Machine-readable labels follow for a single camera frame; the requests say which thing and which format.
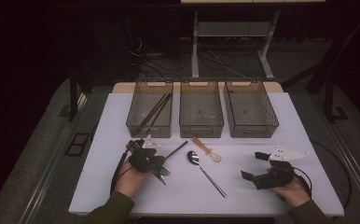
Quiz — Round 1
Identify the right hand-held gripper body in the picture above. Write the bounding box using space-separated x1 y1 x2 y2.
253 146 311 190

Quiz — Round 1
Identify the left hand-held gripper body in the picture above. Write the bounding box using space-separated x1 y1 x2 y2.
127 133 161 174

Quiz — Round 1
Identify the person's left hand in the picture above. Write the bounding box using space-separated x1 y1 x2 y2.
114 161 154 199

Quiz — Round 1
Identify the metal floor rail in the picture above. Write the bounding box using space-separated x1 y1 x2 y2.
321 118 360 216
19 92 89 224

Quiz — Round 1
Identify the tangle of black floor cables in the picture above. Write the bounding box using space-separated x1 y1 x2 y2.
128 36 198 79

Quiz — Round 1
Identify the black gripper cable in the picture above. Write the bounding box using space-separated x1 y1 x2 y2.
110 148 131 195
293 167 313 199

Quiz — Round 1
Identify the white metal frame desk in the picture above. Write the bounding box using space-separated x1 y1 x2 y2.
180 0 326 81

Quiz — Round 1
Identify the steel spoon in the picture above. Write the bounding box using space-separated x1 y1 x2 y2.
187 150 228 199

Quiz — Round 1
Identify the long black floor cable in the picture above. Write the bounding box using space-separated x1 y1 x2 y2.
311 139 353 213

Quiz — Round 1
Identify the white table mat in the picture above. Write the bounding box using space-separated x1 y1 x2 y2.
68 91 345 217

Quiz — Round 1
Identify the black floor socket frame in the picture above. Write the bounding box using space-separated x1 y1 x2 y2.
64 133 90 157

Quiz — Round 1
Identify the smoky clear plastic bin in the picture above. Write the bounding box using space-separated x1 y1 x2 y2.
223 78 280 139
178 78 225 139
125 79 174 139

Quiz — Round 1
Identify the fork with brown handle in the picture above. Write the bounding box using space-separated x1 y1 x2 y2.
130 139 172 177

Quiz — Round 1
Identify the brown chopstick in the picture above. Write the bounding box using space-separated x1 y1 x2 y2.
132 93 167 137

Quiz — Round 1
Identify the black metal stand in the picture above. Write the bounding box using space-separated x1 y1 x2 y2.
323 80 350 124
68 69 79 122

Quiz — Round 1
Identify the white floor cable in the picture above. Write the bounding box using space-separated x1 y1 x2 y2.
205 49 247 78

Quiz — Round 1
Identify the person's right hand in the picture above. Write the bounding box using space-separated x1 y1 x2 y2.
268 178 312 208

